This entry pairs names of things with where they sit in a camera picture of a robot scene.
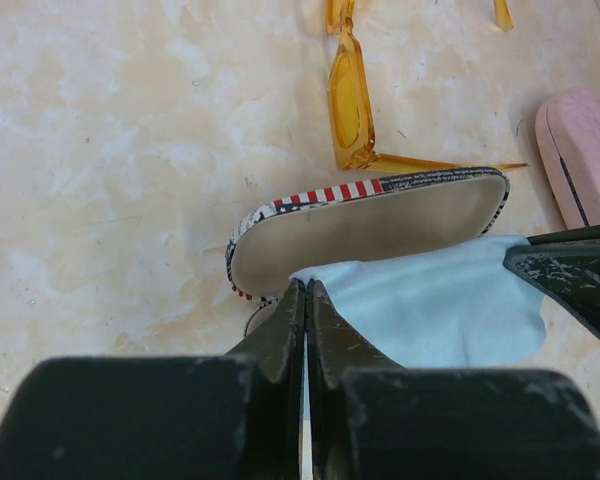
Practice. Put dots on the newspaper print glasses case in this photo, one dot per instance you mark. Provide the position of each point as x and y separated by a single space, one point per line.
366 220

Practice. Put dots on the orange sunglasses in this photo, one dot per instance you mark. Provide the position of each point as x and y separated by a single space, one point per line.
350 107

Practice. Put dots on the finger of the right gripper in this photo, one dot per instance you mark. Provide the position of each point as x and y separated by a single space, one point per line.
574 235
567 272

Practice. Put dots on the pink glasses case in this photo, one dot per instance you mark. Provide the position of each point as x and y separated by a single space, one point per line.
567 128

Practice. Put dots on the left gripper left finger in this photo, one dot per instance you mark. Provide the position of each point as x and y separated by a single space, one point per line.
273 352

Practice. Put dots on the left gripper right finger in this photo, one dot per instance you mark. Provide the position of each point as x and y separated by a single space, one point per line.
333 346

